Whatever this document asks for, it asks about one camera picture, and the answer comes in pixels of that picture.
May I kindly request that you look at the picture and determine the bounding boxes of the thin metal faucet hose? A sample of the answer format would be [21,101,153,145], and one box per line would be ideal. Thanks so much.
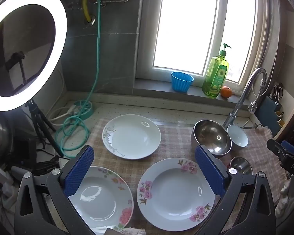
[251,29,281,103]

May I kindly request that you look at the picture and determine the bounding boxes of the teal hose reel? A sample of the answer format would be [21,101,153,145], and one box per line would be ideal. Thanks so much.
[72,100,93,120]

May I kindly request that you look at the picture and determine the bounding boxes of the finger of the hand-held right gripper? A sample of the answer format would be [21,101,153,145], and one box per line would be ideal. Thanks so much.
[281,141,294,157]

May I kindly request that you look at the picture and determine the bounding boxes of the green dish soap bottle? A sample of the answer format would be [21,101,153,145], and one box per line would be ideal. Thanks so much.
[202,43,232,99]

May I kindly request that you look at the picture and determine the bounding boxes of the black scissors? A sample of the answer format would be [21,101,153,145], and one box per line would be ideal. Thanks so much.
[271,83,284,102]

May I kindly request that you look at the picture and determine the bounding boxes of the white window frame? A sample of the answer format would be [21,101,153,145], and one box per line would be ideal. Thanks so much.
[135,0,272,96]

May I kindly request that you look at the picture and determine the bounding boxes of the checkered beige cloth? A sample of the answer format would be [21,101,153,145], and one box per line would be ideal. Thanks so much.
[83,117,288,235]

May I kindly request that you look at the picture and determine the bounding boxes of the blue utensil holder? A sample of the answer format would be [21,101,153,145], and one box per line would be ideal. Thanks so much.
[255,94,285,134]

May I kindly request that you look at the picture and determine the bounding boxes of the blue ribbed cup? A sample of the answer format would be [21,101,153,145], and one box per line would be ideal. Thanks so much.
[171,71,194,93]

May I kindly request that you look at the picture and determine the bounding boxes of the orange fruit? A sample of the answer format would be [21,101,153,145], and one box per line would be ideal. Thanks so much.
[220,86,233,98]

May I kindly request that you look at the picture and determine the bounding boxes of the large stainless steel bowl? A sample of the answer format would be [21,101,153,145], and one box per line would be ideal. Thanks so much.
[191,119,233,157]

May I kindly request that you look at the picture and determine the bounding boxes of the ring light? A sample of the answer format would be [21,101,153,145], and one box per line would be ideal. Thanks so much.
[0,0,68,110]

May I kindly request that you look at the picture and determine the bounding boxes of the green hose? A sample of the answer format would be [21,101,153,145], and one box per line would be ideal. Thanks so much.
[55,0,108,152]

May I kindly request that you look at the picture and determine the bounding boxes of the white plate pink orange flowers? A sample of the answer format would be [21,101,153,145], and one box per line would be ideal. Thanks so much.
[69,166,134,235]

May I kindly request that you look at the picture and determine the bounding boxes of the white plate green leaf print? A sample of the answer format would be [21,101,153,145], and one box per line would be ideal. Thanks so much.
[102,114,161,160]

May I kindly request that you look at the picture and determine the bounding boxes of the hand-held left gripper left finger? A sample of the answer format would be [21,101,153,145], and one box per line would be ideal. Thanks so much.
[14,145,95,235]

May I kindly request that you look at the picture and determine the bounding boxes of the white ceramic bowl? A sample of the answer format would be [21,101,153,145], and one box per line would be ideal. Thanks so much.
[227,125,249,151]

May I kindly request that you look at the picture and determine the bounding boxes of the person's right hand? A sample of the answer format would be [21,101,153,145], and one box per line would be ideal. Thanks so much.
[276,180,293,219]

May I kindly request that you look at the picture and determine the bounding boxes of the small stainless steel bowl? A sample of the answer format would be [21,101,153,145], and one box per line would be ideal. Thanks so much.
[229,156,253,176]

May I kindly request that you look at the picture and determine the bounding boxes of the yellow hose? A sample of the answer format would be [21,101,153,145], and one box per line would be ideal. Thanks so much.
[83,0,98,22]

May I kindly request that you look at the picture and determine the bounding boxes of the white plate pink flower sprays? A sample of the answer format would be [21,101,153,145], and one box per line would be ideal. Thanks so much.
[137,158,215,232]

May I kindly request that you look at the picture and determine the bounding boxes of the chrome faucet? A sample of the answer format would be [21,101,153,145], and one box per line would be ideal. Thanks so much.
[222,67,267,129]

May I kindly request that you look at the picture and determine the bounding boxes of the white cable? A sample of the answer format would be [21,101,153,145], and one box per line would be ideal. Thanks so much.
[48,66,76,123]

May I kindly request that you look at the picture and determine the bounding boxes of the black tripod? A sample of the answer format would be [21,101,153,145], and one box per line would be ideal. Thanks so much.
[5,51,64,157]

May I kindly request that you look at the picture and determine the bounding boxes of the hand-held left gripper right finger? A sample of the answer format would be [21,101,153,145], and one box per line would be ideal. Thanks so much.
[195,144,277,235]

